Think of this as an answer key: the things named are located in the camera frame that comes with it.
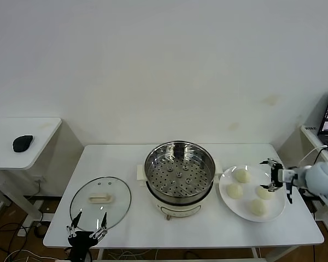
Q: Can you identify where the cream electric cooker base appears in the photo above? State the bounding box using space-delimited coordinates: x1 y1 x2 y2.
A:
138 174 222 221

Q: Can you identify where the stainless steel steamer basket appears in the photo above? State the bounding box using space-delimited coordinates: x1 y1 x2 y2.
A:
136 140 224 204

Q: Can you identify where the glass lid with cream handle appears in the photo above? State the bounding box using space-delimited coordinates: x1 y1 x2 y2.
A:
69 176 132 233

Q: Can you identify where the black floor cable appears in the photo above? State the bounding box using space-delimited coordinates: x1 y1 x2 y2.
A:
0 221 27 262

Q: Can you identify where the white main work table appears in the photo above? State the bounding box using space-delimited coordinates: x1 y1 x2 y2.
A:
43 144 325 262

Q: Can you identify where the white laptop cable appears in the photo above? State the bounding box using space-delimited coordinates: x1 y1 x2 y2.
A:
300 145 328 166

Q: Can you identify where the white cable bundle under table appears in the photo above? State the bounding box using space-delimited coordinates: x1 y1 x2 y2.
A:
106 248 161 260

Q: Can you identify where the white side table with mouse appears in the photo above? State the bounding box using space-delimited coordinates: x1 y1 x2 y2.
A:
0 117 63 238

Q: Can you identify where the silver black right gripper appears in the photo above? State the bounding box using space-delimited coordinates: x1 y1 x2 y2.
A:
258 157 295 192

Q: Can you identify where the black computer mouse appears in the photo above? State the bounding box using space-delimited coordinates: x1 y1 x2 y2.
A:
12 134 34 153

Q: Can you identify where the white steamed baozi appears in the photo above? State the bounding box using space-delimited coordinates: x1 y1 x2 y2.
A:
248 199 268 218
234 168 252 184
255 185 276 200
225 183 244 200

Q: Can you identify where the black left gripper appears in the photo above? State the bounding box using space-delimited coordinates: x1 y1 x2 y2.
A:
66 212 109 248

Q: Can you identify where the white round plate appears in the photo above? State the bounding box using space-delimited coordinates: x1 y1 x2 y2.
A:
218 164 286 223

